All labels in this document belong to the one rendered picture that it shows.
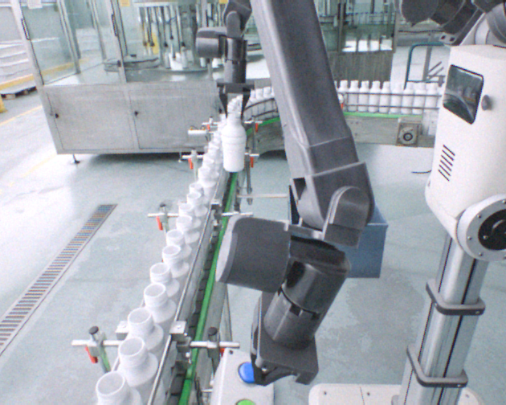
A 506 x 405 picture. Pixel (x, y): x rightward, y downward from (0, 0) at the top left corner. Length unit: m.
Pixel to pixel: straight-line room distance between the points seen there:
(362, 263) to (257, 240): 1.01
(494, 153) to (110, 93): 3.97
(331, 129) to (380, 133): 1.99
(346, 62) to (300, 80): 5.63
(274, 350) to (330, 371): 1.62
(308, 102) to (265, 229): 0.13
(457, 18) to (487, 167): 0.37
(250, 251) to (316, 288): 0.07
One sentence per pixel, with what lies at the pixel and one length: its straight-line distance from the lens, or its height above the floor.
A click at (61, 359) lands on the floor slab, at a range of 2.34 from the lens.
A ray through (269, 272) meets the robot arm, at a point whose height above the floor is 1.37.
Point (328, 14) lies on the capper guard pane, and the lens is 5.92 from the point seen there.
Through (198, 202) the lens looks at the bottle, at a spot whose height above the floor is 1.15.
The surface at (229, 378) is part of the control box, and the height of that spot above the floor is 1.12.
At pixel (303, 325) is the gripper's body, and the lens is 0.40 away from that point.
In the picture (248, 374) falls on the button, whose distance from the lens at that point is 0.60.
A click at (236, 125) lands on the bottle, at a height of 1.30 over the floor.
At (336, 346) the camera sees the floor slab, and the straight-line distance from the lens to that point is 2.14.
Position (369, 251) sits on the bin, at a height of 0.84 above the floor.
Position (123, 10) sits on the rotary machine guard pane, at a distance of 4.24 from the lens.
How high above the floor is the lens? 1.59
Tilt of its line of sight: 28 degrees down
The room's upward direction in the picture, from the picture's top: 3 degrees counter-clockwise
